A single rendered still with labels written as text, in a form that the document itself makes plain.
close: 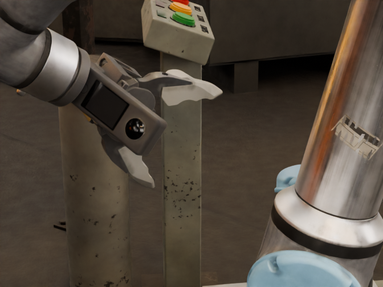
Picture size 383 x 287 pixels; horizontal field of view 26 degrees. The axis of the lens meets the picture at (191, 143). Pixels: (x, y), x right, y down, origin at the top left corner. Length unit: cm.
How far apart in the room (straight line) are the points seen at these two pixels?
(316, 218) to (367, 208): 5
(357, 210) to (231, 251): 111
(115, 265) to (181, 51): 44
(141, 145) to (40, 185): 136
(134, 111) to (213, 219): 115
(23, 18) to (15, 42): 3
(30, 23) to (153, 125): 17
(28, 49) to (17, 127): 177
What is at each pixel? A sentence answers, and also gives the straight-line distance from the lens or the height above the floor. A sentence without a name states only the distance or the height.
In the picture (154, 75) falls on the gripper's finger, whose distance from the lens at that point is 98.
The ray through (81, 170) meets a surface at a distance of 148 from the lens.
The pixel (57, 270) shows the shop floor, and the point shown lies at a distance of 185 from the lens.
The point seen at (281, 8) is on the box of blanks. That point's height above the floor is 29.
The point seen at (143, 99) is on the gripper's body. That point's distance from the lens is 97.
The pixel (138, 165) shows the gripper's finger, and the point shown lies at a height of 53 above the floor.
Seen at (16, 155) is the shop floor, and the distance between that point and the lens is 244.
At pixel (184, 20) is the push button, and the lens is 139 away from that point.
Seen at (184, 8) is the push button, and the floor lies 61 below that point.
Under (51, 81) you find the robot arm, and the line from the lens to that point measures 91.
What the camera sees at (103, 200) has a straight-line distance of 150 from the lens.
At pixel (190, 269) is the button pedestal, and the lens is 163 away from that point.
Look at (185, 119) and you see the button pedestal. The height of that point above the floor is 41.
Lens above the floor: 94
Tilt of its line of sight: 22 degrees down
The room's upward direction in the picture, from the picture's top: straight up
